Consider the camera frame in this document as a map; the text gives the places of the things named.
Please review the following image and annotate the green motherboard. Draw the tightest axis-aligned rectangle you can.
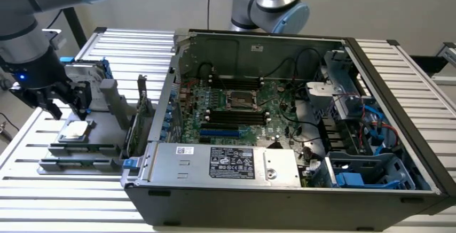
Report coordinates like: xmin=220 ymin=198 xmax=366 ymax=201
xmin=170 ymin=79 xmax=324 ymax=166

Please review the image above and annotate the green graphics card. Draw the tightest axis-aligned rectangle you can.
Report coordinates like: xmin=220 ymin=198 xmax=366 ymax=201
xmin=123 ymin=74 xmax=152 ymax=159

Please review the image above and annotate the blue disk bay clip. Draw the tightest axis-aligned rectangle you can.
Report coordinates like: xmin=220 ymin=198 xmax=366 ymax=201
xmin=336 ymin=172 xmax=366 ymax=188

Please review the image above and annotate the grey disk bay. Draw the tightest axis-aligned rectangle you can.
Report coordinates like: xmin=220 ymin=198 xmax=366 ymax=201
xmin=324 ymin=150 xmax=419 ymax=191

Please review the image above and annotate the black looped wire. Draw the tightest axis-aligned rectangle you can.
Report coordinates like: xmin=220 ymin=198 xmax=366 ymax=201
xmin=196 ymin=61 xmax=215 ymax=79
xmin=295 ymin=48 xmax=324 ymax=81
xmin=264 ymin=57 xmax=299 ymax=81

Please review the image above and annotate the metal drive cage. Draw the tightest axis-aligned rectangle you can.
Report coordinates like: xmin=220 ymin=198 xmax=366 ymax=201
xmin=306 ymin=49 xmax=379 ymax=128

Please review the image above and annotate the black open PC case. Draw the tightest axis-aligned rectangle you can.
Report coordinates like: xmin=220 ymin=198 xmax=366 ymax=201
xmin=120 ymin=28 xmax=452 ymax=231

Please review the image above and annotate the grey parts rack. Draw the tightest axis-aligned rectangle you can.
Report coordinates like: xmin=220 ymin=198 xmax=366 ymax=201
xmin=38 ymin=79 xmax=159 ymax=175

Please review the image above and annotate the blue case latch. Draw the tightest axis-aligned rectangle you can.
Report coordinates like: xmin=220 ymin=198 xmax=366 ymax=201
xmin=122 ymin=157 xmax=139 ymax=170

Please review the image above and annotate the red wire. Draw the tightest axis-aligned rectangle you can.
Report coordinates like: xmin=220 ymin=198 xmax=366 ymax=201
xmin=378 ymin=121 xmax=399 ymax=150

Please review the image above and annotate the black hanging cable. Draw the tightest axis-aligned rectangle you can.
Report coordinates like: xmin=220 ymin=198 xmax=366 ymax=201
xmin=204 ymin=0 xmax=212 ymax=31

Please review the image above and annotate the blue wire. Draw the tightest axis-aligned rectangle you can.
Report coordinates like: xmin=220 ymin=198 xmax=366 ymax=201
xmin=359 ymin=104 xmax=388 ymax=155

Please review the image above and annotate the blue expansion slot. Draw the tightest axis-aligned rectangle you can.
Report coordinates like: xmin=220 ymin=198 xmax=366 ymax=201
xmin=199 ymin=129 xmax=240 ymax=137

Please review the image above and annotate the CPU socket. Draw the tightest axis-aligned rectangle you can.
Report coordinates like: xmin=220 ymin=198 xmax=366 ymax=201
xmin=222 ymin=89 xmax=260 ymax=110

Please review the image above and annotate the silver CPU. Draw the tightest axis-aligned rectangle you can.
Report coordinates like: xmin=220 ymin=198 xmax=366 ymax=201
xmin=59 ymin=121 xmax=96 ymax=140

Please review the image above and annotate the black bracket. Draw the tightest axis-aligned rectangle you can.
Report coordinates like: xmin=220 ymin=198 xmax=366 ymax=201
xmin=408 ymin=55 xmax=448 ymax=78

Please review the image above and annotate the black expansion slot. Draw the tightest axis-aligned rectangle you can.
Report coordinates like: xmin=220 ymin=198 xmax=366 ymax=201
xmin=200 ymin=123 xmax=240 ymax=131

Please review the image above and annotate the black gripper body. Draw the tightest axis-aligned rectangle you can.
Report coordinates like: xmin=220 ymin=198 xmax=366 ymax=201
xmin=0 ymin=48 xmax=72 ymax=92

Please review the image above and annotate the black stand post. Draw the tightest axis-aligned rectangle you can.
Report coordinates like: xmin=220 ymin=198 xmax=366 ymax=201
xmin=62 ymin=6 xmax=87 ymax=58

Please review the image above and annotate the black RAM slot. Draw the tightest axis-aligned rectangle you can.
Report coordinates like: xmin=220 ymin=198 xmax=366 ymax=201
xmin=211 ymin=82 xmax=264 ymax=87
xmin=210 ymin=116 xmax=271 ymax=122
xmin=211 ymin=84 xmax=264 ymax=90
xmin=210 ymin=112 xmax=271 ymax=118
xmin=210 ymin=108 xmax=271 ymax=114
xmin=210 ymin=120 xmax=271 ymax=126
xmin=211 ymin=76 xmax=264 ymax=80
xmin=211 ymin=79 xmax=264 ymax=83

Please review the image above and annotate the silver power supply unit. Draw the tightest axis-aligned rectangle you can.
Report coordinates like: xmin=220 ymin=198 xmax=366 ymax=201
xmin=140 ymin=142 xmax=304 ymax=189

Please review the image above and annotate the aluminium profile frame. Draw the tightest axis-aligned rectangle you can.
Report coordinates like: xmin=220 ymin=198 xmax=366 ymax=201
xmin=431 ymin=41 xmax=456 ymax=86

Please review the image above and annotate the hard disk with blue rails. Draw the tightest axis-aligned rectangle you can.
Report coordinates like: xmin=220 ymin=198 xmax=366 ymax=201
xmin=64 ymin=57 xmax=115 ymax=91

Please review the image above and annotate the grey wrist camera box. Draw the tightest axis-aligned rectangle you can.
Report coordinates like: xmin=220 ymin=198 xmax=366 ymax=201
xmin=42 ymin=28 xmax=68 ymax=51

